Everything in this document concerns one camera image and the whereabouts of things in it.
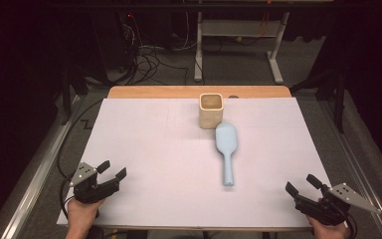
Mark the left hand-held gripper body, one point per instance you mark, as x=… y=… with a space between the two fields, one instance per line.
x=86 y=191

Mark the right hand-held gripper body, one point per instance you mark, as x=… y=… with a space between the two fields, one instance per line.
x=328 y=209

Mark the beige square cup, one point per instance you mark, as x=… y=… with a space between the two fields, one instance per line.
x=210 y=118

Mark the person's right hand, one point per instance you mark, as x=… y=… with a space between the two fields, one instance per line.
x=330 y=232

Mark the person's left hand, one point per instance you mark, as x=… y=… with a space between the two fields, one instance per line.
x=81 y=215

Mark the white table sheet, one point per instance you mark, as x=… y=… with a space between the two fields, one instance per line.
x=159 y=159

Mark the dark stand leg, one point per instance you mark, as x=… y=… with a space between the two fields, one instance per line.
x=67 y=96
x=339 y=99

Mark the white metal stand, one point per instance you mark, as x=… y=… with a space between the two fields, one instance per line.
x=199 y=49

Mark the small yellow-green ball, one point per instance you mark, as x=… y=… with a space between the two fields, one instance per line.
x=238 y=39

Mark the aluminium floor rail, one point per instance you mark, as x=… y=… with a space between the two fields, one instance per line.
x=361 y=172
x=36 y=179

